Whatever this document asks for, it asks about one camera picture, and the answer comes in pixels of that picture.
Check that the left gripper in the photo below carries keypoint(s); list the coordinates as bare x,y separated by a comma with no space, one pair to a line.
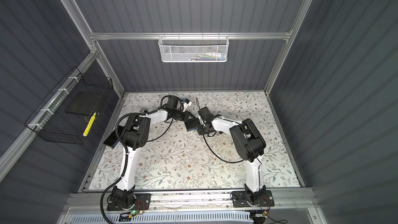
186,115

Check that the white slotted cable duct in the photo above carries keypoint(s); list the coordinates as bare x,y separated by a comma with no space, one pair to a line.
216,217

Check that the white wire mesh basket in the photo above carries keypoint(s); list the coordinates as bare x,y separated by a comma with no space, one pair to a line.
175,50

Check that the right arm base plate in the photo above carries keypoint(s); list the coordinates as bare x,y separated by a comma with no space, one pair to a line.
242,199

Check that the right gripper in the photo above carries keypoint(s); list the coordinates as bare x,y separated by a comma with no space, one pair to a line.
200,131

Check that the black wire mesh basket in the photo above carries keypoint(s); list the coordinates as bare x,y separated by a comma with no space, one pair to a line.
65,116

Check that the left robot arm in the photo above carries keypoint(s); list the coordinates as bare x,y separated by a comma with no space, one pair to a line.
132,132

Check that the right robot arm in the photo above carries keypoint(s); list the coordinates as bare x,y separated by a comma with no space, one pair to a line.
248,143

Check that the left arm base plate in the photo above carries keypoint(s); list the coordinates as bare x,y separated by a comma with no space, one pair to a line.
132,202

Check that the floral patterned table mat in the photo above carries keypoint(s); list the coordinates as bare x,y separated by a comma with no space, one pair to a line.
177,159

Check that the yellow marker in basket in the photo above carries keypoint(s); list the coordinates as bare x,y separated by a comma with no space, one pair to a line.
90,124

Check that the items in white basket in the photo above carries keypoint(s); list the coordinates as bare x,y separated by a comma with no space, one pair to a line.
208,56

